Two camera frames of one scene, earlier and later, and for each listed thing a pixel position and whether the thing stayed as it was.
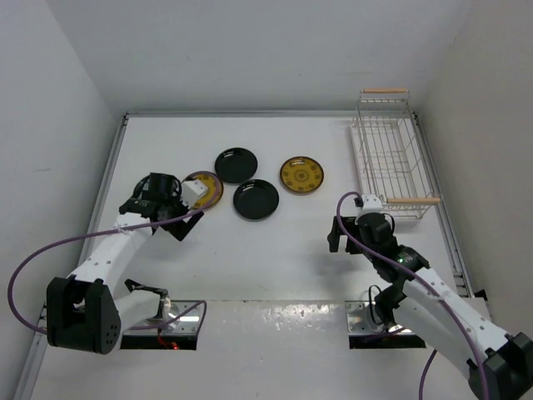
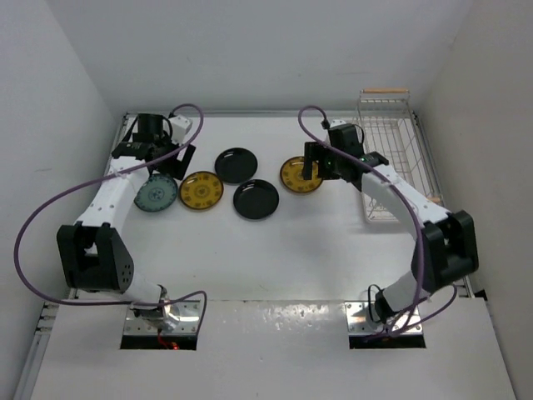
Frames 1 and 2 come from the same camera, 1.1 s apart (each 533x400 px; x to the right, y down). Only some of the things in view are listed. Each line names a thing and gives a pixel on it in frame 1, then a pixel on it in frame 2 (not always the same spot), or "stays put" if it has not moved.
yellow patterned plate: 301,174 stays put
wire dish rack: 392,154 stays put
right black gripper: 333,237 -> 313,150
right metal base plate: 360,321 stays put
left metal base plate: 176,317 stays put
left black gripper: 178,227 -> 175,169
